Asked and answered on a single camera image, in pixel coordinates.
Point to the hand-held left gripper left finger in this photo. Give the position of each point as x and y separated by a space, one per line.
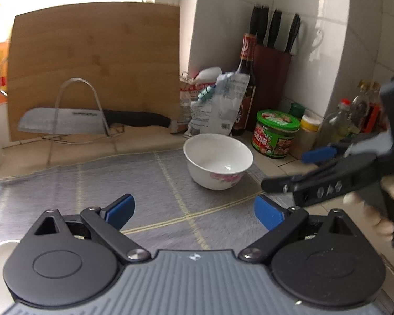
121 211

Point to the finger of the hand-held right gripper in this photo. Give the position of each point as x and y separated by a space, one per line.
275 185
318 155

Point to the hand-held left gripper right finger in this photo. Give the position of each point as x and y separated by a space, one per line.
269 215

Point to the person's right hand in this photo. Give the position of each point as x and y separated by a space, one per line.
376 218

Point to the yellow lid jar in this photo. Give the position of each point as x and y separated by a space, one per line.
307 134

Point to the dark seasoning bottle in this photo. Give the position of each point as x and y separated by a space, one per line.
361 103
375 106

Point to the red cap clear bottle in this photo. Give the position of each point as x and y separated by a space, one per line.
335 124

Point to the grey checked towel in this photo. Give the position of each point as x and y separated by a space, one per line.
85 183

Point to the green lid sauce jar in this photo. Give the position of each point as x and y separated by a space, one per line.
272 137

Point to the green cap small bottle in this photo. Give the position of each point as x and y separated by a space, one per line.
297 108

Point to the dark brown knife block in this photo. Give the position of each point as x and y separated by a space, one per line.
272 78

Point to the white printed plastic bag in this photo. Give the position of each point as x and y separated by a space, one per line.
216 111

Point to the crumpled food bag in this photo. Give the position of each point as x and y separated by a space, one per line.
187 98

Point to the dark soy sauce bottle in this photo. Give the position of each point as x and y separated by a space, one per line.
248 52

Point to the bamboo cutting board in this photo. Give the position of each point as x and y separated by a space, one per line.
101 55

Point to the white wall hook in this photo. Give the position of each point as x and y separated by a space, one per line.
317 37

